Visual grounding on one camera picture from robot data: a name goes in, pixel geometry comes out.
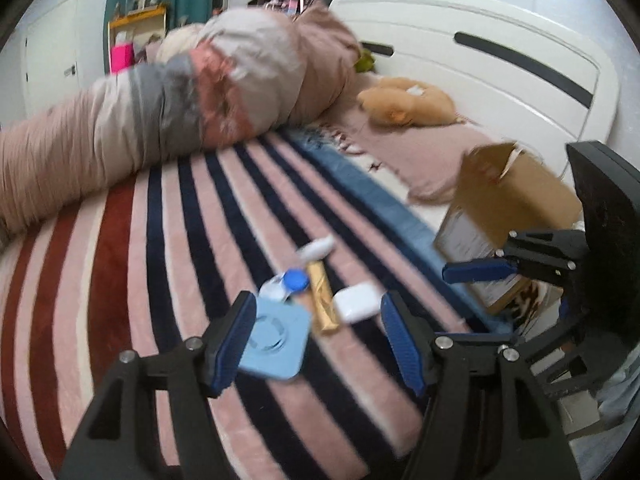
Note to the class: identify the pink fringed throw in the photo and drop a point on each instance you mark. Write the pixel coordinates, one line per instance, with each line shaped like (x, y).
(420, 150)

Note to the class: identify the green plush toy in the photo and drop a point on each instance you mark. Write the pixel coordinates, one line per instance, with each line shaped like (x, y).
(366, 61)

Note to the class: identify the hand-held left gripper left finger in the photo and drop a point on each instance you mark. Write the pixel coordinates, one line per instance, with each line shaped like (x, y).
(235, 330)

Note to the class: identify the brown cardboard box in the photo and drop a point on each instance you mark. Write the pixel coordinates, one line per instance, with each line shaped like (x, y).
(505, 200)

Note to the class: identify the bright pink box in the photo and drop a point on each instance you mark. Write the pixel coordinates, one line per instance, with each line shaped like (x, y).
(122, 57)

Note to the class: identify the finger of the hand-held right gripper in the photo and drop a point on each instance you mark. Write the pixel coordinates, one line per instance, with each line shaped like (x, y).
(475, 271)
(552, 334)

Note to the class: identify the small white bottle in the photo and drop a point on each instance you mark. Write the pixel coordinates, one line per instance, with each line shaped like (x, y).
(316, 247)

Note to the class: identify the white door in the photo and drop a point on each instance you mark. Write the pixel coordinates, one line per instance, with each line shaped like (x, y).
(52, 47)

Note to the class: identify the yellow shelf unit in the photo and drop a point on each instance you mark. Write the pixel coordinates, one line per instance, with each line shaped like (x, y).
(137, 27)

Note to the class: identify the gold wrapped bar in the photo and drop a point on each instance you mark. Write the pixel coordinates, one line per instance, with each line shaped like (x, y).
(322, 300)

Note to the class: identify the white bed headboard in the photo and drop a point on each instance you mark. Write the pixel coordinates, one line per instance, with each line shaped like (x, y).
(490, 65)

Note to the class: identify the blue and white lens case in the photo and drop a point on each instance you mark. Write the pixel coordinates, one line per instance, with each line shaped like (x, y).
(287, 282)

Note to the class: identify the orange plush toy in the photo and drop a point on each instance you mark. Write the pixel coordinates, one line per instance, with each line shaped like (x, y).
(410, 102)

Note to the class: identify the striped pink blanket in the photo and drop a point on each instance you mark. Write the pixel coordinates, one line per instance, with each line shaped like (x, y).
(165, 270)

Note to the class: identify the blue fuzzy cloth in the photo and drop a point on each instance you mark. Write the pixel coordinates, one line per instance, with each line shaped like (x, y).
(360, 185)

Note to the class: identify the white earbud case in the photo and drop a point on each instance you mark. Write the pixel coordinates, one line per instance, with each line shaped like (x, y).
(356, 302)

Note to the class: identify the light blue square case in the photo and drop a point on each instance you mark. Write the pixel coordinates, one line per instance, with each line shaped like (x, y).
(280, 340)

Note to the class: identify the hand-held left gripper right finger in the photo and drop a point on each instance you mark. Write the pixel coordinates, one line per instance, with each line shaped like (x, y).
(400, 335)

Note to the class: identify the rolled pink and grey quilt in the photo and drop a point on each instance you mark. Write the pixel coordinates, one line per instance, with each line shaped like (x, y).
(165, 105)

